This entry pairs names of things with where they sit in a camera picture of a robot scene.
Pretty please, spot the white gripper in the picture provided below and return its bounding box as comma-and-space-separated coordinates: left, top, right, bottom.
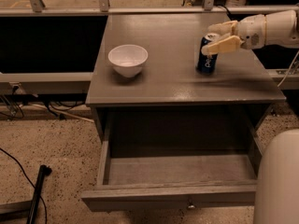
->
201, 14, 266, 55

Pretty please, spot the blue pepsi can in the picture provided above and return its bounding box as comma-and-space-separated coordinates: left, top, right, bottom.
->
196, 33, 219, 75

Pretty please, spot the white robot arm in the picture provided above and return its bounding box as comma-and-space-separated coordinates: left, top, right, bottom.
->
200, 10, 299, 224

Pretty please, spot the open grey top drawer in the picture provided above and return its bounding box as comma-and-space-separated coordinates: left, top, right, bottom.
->
81, 109, 265, 213

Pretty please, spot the grey wooden cabinet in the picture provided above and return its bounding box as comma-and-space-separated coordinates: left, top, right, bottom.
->
86, 13, 285, 133

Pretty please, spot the white ceramic bowl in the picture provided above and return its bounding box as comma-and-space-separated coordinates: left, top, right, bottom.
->
108, 44, 149, 78

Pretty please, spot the black metal stand leg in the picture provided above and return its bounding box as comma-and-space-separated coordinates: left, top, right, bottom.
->
0, 164, 53, 224

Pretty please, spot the grey metal window rail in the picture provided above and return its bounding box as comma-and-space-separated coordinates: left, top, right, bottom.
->
0, 0, 299, 17

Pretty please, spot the grey low ledge rail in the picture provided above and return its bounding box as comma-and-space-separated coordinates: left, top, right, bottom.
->
0, 72, 93, 94

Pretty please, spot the black cable bundle under ledge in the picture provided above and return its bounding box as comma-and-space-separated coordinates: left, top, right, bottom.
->
0, 86, 87, 121

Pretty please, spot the black floor cable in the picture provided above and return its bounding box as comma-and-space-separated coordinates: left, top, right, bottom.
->
0, 147, 49, 224

